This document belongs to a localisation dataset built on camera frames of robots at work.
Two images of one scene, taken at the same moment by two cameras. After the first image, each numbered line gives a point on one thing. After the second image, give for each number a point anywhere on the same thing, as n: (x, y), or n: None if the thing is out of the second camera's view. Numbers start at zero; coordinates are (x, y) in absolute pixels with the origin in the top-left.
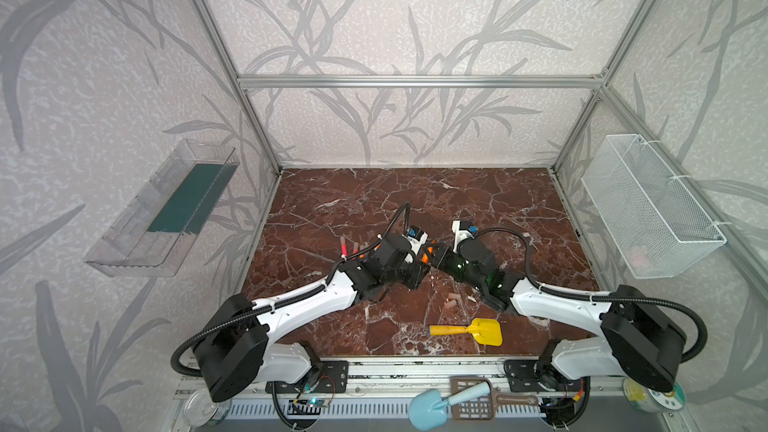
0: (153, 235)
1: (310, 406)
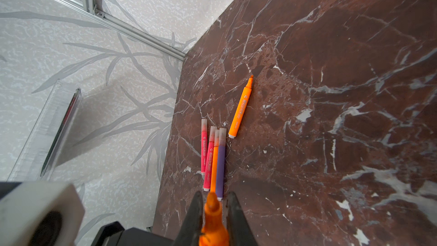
0: (39, 158)
1: None
